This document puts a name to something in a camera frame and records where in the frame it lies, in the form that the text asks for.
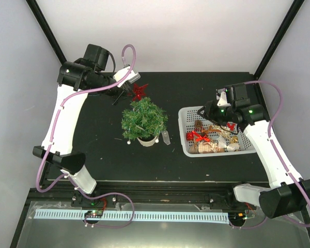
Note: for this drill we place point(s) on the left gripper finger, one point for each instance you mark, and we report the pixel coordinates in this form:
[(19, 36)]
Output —
[(119, 97), (127, 89)]

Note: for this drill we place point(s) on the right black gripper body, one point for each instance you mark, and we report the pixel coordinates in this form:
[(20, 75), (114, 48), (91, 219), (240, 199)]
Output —
[(222, 116)]

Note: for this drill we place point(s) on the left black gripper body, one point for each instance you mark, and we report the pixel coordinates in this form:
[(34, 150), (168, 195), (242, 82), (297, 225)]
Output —
[(114, 94)]

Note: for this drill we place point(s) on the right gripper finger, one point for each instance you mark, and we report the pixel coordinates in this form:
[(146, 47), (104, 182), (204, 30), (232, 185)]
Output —
[(209, 118), (206, 109)]

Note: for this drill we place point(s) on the red glitter star topper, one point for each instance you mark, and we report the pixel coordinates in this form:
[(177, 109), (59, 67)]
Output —
[(139, 92)]

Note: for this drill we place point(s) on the white perforated plastic basket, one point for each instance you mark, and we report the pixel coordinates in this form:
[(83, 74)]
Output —
[(186, 118)]

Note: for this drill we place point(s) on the small green christmas tree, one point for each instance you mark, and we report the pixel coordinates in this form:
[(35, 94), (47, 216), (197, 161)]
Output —
[(143, 121)]

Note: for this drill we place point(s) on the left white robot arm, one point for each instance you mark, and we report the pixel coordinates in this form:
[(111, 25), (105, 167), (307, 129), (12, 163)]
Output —
[(76, 81)]

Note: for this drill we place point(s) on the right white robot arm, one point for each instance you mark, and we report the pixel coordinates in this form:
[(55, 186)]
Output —
[(288, 192)]

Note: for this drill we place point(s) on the brown ribbon bow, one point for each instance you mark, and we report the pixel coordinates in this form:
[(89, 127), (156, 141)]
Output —
[(212, 129)]

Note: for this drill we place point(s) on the brown pine cone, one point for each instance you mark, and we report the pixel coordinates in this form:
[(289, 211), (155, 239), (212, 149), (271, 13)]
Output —
[(198, 124)]

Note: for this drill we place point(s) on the red glitter reindeer ornament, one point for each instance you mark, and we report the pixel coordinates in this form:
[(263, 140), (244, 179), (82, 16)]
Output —
[(231, 126)]

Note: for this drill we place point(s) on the red ribbon bow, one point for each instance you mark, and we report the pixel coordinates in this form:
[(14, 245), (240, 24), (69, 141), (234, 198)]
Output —
[(202, 137)]

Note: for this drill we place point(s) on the red gift box ornament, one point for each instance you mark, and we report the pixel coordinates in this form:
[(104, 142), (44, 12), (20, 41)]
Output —
[(190, 136)]

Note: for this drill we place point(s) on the gold bow ornament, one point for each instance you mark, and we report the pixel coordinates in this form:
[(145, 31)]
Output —
[(233, 139)]

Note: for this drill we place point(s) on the beige fabric sack ornament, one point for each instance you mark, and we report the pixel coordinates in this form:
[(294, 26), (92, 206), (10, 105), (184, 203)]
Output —
[(204, 147)]

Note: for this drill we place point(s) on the white mesh bow bell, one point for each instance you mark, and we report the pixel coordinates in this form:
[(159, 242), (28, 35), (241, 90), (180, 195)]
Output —
[(225, 146)]

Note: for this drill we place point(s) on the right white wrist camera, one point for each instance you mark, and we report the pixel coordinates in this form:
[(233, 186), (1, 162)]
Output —
[(221, 96)]

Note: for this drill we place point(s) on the left black frame post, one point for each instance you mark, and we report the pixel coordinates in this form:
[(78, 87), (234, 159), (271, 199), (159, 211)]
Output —
[(38, 14)]

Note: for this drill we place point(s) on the black frame post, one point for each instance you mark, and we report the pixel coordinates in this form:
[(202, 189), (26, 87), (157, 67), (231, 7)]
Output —
[(38, 14), (278, 37)]

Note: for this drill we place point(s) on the right black frame post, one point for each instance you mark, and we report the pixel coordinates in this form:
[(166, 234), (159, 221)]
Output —
[(278, 37)]

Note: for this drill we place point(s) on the white slotted cable duct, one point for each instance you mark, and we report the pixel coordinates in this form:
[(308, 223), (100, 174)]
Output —
[(137, 216)]

